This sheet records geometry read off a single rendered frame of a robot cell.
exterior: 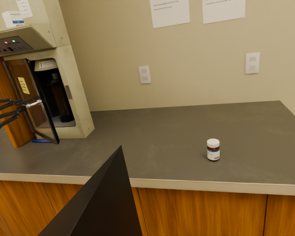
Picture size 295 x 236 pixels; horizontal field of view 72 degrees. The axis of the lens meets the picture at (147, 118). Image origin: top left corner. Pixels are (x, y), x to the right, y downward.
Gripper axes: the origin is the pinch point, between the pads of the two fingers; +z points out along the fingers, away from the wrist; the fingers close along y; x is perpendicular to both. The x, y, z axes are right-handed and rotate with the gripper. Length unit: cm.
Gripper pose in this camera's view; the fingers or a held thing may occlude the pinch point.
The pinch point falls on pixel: (24, 104)
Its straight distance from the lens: 106.6
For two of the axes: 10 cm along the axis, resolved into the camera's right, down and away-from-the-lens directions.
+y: -1.5, -9.1, -3.9
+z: 6.4, -3.9, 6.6
